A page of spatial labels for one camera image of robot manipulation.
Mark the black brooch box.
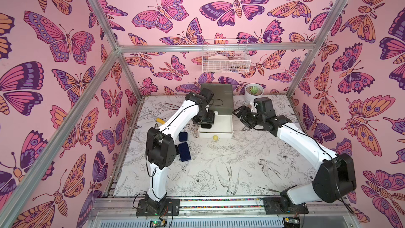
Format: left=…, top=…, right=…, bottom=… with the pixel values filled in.
left=200, top=123, right=213, bottom=129

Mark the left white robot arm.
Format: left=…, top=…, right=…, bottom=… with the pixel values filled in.
left=145, top=88, right=215, bottom=203

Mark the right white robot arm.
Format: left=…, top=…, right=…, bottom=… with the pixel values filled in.
left=233, top=98, right=357, bottom=212

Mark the small navy brooch box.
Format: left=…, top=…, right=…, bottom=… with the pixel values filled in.
left=178, top=132, right=188, bottom=143

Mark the white potted succulent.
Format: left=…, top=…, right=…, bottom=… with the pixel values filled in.
left=244, top=83, right=264, bottom=103

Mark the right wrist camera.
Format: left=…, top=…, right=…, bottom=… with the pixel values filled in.
left=253, top=97, right=274, bottom=114

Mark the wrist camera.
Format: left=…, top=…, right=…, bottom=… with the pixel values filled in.
left=199, top=88, right=214, bottom=105
left=253, top=97, right=274, bottom=114

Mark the three-drawer cabinet frame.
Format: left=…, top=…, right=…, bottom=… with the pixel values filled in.
left=201, top=83, right=234, bottom=116

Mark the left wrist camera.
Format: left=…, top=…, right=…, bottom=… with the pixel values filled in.
left=199, top=88, right=214, bottom=105

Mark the white wire basket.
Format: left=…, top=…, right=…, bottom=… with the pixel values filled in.
left=201, top=38, right=251, bottom=74

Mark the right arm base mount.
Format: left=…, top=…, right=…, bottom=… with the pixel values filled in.
left=262, top=190, right=309, bottom=215

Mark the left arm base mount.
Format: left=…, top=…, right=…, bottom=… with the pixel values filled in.
left=136, top=195, right=180, bottom=216

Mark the aluminium front rail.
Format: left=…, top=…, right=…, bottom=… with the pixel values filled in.
left=86, top=196, right=361, bottom=228

